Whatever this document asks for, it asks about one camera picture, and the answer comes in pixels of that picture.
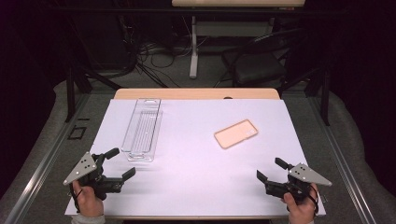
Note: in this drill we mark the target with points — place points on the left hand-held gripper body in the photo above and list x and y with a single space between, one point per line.
93 179

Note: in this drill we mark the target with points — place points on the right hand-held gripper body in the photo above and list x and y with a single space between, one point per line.
300 182

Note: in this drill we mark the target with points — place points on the clear plastic tray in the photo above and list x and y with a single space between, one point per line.
143 130

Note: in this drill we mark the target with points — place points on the beige phone case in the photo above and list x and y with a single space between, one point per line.
235 134

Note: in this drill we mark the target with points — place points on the person's left hand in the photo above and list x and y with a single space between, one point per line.
88 203

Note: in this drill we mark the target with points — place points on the person's right hand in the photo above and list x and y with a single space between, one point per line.
300 211

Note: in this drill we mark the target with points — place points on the white table board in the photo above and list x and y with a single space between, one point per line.
193 174

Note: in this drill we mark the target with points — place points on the black metal stand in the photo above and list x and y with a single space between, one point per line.
325 99
70 93

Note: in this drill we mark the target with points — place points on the black chair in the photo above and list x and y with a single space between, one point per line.
258 68

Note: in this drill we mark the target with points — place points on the black equipment case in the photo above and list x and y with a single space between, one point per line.
102 43

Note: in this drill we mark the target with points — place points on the white desk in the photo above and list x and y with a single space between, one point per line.
193 46

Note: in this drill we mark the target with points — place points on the aluminium floor rail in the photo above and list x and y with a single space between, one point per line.
35 180
350 180

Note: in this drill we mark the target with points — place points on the black metal frame bar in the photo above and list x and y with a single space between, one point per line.
155 11

